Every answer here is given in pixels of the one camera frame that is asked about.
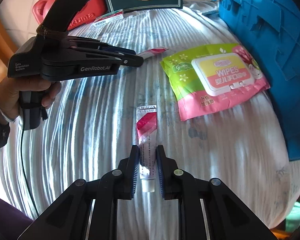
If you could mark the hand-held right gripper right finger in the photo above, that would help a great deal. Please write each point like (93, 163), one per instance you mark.
(160, 172)

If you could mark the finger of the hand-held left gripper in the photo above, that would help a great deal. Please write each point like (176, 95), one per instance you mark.
(130, 61)
(97, 45)

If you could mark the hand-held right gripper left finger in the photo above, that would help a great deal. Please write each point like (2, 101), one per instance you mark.
(135, 170)

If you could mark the pink white sachet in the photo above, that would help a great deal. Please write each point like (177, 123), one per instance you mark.
(153, 52)

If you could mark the pink white ointment tube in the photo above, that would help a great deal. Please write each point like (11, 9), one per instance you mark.
(147, 130)

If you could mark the blue plastic crate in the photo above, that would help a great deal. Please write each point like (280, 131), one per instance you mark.
(264, 17)

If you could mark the person's left hand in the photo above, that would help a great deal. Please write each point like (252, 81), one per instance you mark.
(10, 97)

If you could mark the white barcode box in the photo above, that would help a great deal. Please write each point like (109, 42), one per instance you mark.
(110, 17)

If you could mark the red plastic bear bag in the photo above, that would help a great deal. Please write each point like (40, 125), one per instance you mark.
(90, 10)

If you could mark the striped bedsheet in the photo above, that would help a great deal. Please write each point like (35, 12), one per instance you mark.
(90, 120)

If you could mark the green pink wipes pack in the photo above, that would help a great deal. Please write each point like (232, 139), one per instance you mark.
(189, 100)

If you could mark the silver bangle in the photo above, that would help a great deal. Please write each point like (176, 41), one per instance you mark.
(0, 112)

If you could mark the purple garment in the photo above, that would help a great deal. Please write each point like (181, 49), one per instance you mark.
(5, 220)

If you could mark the green cloth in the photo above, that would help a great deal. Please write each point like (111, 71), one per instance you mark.
(297, 217)

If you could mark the wooden bed frame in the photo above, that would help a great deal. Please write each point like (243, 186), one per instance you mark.
(0, 37)

